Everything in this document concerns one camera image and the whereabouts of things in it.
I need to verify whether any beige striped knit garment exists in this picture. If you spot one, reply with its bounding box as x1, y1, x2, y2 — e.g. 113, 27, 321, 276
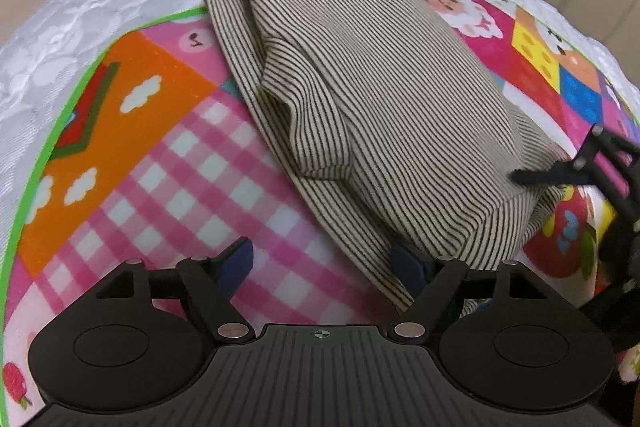
204, 0, 563, 309

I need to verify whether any colourful cartoon play mat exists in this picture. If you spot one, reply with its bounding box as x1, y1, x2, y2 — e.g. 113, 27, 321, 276
1, 0, 639, 426

